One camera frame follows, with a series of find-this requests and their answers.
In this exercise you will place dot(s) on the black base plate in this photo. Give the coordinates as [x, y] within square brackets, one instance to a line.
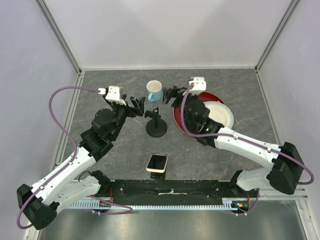
[170, 192]

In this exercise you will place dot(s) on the phone with beige case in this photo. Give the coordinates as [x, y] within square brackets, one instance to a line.
[157, 163]

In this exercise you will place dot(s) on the black round-base phone holder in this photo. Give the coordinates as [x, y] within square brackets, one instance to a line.
[156, 127]

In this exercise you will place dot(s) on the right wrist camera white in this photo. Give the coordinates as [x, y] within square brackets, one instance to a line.
[198, 84]

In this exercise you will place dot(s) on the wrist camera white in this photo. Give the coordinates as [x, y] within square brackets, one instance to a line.
[198, 84]
[112, 95]

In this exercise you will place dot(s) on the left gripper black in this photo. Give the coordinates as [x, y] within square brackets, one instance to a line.
[133, 112]

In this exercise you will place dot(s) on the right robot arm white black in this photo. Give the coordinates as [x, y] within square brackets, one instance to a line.
[281, 165]

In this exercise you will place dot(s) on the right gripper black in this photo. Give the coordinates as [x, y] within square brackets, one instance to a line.
[174, 92]

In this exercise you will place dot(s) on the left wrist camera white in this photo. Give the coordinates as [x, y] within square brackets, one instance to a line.
[112, 95]

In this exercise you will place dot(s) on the blue mug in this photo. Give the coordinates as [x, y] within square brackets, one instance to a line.
[154, 91]

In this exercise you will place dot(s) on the grey slotted cable duct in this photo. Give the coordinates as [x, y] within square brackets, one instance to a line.
[96, 205]

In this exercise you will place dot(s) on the aluminium frame rail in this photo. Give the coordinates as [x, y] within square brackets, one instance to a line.
[274, 195]

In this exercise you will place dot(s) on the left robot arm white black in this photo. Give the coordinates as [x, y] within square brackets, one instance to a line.
[45, 199]

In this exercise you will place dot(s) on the black folding phone stand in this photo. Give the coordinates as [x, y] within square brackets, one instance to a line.
[158, 176]

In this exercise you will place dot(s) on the white paper plate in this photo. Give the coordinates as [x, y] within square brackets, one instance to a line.
[220, 113]

